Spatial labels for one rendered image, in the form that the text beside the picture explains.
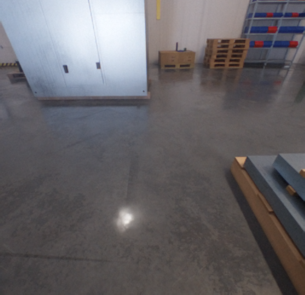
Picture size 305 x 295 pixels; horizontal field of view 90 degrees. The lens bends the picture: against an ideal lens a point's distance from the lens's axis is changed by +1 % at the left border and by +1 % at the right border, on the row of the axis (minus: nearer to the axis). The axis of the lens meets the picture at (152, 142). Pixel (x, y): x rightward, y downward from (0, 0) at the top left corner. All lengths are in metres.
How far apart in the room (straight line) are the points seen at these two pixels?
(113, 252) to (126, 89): 2.42
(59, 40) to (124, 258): 2.88
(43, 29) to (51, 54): 0.32
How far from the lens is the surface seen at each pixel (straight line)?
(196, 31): 7.31
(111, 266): 1.07
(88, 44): 2.91
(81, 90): 3.14
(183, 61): 6.16
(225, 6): 7.60
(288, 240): 1.17
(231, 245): 1.17
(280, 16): 7.87
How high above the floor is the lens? 1.00
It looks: 35 degrees down
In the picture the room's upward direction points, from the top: 1 degrees counter-clockwise
